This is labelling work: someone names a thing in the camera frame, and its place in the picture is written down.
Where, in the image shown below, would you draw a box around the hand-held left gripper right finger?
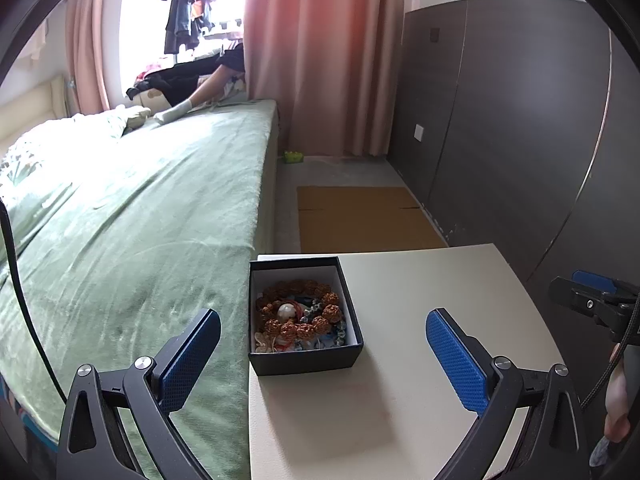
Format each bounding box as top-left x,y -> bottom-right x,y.
425,308 -> 593,480

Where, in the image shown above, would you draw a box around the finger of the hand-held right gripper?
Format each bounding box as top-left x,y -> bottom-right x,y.
571,270 -> 621,295
548,276 -> 603,318

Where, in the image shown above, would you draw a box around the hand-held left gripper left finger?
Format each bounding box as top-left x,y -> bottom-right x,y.
57,308 -> 222,480

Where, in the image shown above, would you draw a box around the black jewelry box white inside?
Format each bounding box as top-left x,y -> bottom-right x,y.
248,256 -> 364,377

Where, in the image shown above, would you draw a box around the blue flower bead bracelet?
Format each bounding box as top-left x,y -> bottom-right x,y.
295,301 -> 349,349

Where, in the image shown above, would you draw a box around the brown wooden bead bracelet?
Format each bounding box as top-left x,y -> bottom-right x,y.
257,280 -> 347,339

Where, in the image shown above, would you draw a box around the person's right hand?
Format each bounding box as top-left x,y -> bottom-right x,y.
602,354 -> 637,442

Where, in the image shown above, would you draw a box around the clear plastic bag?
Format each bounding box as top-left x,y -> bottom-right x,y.
254,331 -> 301,355

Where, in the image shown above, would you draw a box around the green blanket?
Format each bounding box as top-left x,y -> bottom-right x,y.
0,99 -> 279,480

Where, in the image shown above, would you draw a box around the flat brown cardboard sheet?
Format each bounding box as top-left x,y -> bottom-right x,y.
297,186 -> 449,255

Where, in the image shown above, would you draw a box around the white floral quilt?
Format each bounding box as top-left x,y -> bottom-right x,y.
0,106 -> 154,198

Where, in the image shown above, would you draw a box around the beige padded headboard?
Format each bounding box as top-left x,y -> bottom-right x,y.
0,75 -> 69,147

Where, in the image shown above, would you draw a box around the pink curtain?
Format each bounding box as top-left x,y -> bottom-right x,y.
65,0 -> 127,116
243,0 -> 406,157

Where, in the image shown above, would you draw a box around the hanging dark clothes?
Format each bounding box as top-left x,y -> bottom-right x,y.
158,0 -> 222,55

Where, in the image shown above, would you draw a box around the braided black cable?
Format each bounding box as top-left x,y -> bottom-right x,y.
580,300 -> 640,411

